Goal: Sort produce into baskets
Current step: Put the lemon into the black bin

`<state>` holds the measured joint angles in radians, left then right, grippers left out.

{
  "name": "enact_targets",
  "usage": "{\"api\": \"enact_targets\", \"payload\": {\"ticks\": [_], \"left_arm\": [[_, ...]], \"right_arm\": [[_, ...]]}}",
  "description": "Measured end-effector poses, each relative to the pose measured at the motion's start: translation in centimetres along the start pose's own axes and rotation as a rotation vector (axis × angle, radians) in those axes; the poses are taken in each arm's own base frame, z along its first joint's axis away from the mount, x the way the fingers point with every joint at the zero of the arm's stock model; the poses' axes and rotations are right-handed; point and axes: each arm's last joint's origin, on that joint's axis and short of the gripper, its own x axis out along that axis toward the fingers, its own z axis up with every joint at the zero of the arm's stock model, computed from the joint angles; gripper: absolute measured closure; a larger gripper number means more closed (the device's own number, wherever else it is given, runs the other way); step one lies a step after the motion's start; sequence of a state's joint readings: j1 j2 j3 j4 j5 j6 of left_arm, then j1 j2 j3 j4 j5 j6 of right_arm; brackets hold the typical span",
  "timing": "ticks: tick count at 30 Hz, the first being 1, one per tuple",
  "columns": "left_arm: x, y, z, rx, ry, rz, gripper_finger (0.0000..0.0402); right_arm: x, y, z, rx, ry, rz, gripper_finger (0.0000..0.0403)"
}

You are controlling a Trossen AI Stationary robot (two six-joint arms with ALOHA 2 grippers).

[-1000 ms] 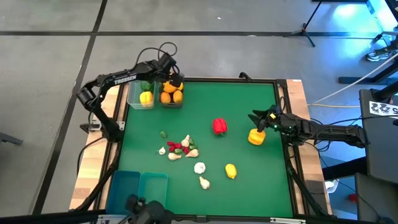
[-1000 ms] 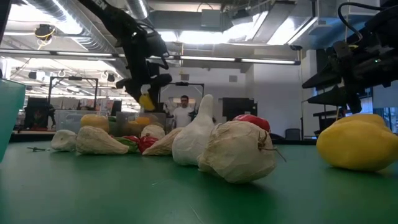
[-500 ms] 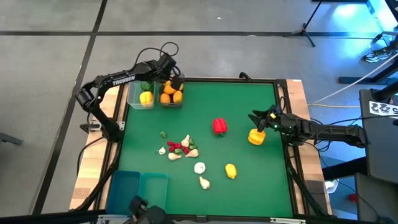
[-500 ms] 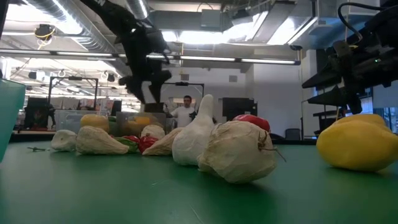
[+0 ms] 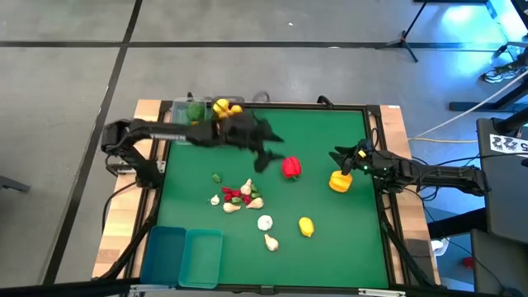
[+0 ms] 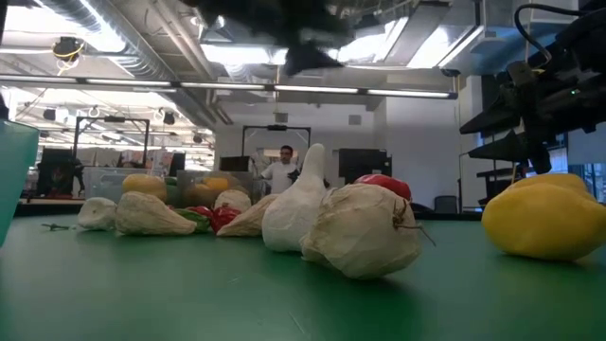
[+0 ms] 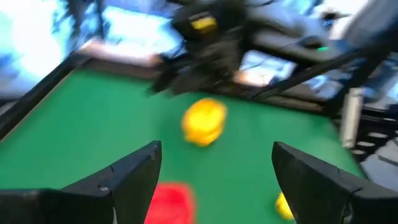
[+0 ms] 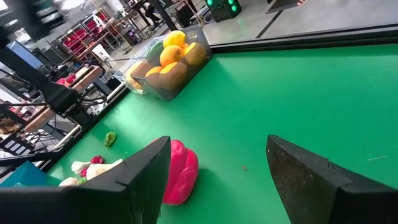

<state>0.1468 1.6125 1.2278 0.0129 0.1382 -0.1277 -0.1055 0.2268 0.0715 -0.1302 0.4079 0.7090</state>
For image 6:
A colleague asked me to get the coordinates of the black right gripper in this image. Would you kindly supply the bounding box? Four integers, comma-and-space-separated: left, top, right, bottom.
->
457, 9, 606, 175

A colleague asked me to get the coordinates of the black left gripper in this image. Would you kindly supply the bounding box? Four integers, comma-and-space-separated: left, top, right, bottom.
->
182, 0, 356, 78

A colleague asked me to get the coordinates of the yellow bell pepper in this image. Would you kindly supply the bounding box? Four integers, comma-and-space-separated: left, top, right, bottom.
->
121, 172, 169, 205
481, 182, 606, 262

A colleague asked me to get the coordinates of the red bell pepper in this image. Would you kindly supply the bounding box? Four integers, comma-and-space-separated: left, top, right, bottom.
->
353, 173, 413, 203

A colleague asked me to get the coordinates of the yellow lemon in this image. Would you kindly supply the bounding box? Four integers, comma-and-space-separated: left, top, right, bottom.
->
203, 176, 231, 191

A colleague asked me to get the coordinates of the white long-necked garlic bulb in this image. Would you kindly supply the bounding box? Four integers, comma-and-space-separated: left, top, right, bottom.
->
261, 142, 329, 253

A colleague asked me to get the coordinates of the red chili pepper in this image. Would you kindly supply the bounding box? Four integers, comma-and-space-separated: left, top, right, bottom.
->
210, 203, 243, 233

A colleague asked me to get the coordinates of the green bell pepper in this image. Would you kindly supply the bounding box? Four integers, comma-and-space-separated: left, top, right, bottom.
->
164, 176, 180, 207

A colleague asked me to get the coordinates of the green chili pepper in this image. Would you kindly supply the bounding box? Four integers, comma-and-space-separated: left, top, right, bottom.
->
173, 207, 213, 234

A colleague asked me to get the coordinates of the small white garlic bulb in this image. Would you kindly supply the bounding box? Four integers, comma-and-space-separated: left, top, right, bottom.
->
77, 196, 118, 232

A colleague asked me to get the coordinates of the long ceiling light bar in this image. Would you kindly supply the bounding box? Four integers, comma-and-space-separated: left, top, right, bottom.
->
0, 74, 459, 100

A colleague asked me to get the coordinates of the black desk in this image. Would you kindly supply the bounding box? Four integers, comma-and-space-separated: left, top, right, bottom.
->
475, 166, 526, 209

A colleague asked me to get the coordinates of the black chair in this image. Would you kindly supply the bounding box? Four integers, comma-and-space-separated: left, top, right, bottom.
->
434, 194, 459, 214

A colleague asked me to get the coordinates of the black monitor panel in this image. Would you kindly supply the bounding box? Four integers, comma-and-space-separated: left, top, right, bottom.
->
338, 148, 394, 186

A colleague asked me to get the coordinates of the smoky grey plastic bin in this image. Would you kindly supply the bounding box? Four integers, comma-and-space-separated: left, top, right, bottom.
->
175, 169, 266, 210

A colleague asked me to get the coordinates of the beige garlic bulb with roots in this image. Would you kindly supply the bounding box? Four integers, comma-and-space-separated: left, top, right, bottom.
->
298, 183, 437, 281

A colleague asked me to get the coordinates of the clear plastic bin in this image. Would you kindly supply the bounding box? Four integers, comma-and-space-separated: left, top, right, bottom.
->
84, 166, 180, 204

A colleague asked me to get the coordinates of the teal plastic bin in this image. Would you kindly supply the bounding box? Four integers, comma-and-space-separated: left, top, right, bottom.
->
0, 117, 41, 248

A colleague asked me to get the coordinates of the black gantry frame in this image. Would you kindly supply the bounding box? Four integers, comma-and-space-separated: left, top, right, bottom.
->
72, 116, 152, 170
241, 124, 312, 184

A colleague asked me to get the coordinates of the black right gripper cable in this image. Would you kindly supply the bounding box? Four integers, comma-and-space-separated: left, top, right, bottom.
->
514, 3, 583, 65

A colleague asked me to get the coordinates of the rectangular silver ceiling duct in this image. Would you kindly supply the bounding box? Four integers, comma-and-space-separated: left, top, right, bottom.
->
383, 0, 581, 77

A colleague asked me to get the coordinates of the round silver ceiling duct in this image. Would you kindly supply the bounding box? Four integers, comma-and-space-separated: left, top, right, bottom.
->
40, 0, 219, 129

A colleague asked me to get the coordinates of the black ceiling device yellow cable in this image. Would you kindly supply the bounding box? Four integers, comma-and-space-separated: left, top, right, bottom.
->
50, 36, 87, 63

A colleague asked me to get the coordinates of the black aluminium table frame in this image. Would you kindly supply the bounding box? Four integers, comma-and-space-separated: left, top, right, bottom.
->
13, 197, 484, 223

